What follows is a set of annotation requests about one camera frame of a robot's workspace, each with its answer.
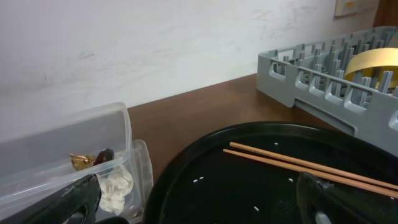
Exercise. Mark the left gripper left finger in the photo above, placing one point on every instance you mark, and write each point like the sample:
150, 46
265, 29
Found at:
75, 203

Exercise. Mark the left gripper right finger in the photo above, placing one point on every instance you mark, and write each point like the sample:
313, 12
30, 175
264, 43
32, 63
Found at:
320, 201

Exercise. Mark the white tissue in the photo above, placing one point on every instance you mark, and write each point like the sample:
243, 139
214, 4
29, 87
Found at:
114, 188

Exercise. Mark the gold snack wrapper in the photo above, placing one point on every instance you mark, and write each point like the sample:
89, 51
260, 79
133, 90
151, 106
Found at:
80, 162

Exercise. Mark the yellow bowl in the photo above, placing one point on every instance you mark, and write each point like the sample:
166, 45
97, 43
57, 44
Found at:
368, 61

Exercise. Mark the grey dishwasher rack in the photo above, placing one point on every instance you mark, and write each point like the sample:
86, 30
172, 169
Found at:
315, 77

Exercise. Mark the right wooden chopstick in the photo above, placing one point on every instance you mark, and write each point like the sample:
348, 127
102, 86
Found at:
314, 166

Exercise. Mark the wooden chopstick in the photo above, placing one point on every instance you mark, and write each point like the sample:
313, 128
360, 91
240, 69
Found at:
324, 175
314, 166

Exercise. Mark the left wooden chopstick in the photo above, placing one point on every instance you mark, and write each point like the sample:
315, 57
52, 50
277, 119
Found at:
324, 175

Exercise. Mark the clear plastic bin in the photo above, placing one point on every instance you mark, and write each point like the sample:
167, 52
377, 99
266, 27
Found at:
35, 160

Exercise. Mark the clear bin lid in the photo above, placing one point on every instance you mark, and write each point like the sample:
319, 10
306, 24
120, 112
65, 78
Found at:
145, 180

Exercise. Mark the round black serving tray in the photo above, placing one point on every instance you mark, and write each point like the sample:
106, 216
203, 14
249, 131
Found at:
204, 184

